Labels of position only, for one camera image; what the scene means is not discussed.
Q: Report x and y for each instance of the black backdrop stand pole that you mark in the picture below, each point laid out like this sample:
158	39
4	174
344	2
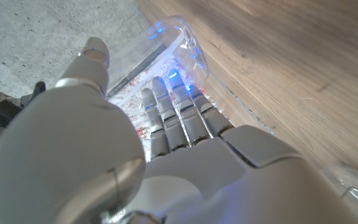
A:
135	73

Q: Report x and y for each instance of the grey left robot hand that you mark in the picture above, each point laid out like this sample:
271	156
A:
73	149

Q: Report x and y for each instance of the floral print backdrop cloth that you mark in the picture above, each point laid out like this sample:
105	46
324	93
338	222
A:
129	102

